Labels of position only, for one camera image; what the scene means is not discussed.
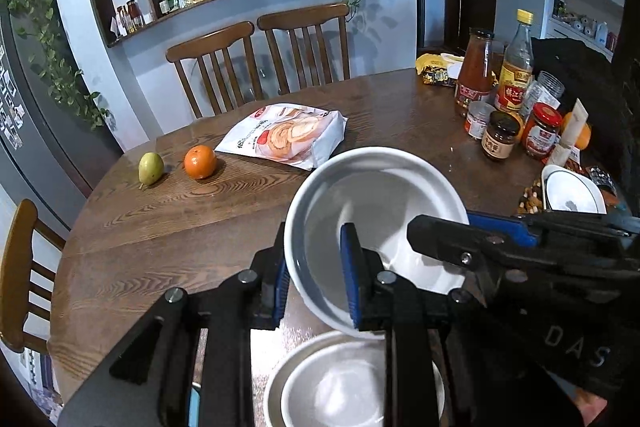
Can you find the teal plate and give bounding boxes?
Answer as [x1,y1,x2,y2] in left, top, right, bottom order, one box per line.
[187,382,201,427]

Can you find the red sauce bottle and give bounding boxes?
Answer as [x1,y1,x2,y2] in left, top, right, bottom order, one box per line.
[454,28,496,118]

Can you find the small white lid jar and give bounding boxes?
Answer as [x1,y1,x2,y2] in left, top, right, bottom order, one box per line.
[464,102,496,140]

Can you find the dark lid sauce jar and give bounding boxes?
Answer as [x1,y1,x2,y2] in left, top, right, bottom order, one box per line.
[481,110,523,162]

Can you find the yellow cap vinegar bottle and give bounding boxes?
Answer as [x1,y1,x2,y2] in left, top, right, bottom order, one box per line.
[494,9,536,112]

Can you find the cream tube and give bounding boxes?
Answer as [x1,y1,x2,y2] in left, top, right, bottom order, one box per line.
[550,99,590,165]

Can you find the grey refrigerator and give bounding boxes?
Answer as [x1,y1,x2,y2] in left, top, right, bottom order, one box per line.
[0,2,126,233]

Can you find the mixed nuts pile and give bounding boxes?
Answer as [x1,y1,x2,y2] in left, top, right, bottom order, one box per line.
[515,179,546,215]

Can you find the green pear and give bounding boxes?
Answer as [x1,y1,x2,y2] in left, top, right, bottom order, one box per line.
[138,152,166,185]

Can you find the yellow snack packet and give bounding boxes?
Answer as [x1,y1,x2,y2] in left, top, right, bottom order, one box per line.
[416,52,468,86]

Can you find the wooden chair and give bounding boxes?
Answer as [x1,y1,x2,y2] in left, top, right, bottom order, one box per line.
[256,4,351,95]
[166,22,263,118]
[0,199,66,355]

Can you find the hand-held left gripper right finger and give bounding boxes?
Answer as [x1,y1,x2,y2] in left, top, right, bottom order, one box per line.
[339,223,481,427]

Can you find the deep white bowl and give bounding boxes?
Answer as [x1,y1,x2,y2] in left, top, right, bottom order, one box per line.
[284,147,471,340]

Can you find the dark rimmed white bowl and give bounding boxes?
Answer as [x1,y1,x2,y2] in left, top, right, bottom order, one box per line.
[541,164,607,214]

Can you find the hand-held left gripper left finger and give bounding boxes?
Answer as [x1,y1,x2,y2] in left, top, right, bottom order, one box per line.
[107,221,291,427]

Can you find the orange fruit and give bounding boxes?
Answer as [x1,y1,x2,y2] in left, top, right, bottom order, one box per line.
[184,145,218,180]
[560,112,592,151]

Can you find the clear glass jar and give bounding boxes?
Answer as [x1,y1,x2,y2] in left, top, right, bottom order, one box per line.
[520,71,566,118]

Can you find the shallow white bowl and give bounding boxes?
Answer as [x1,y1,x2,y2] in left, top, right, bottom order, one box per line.
[263,331,446,427]

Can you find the red lid sauce jar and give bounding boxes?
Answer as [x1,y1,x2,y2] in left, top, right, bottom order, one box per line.
[523,103,563,160]

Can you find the pink white snack bag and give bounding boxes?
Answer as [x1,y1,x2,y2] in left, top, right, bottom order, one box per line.
[215,103,348,171]

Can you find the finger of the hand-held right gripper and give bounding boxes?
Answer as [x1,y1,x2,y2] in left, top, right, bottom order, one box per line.
[467,210,631,243]
[407,214,541,279]

